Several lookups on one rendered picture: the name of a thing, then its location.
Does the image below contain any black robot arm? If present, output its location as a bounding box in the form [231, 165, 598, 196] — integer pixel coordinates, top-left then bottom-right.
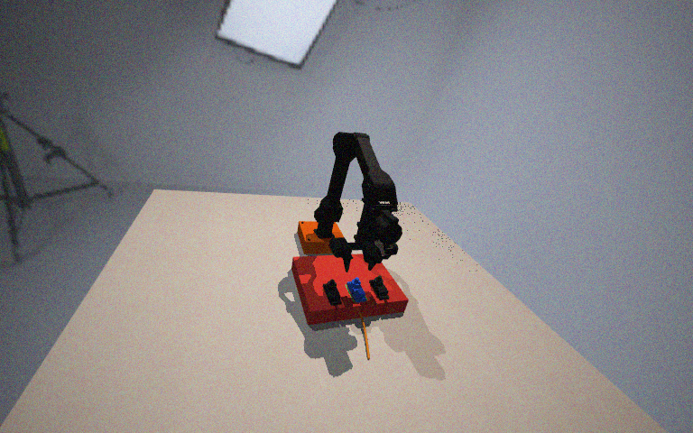
[313, 132, 402, 263]

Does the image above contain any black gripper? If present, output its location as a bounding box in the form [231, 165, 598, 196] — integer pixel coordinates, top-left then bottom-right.
[329, 222, 398, 272]

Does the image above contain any blue micro servo with orange cable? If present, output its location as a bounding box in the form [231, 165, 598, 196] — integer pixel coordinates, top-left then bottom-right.
[347, 277, 370, 359]

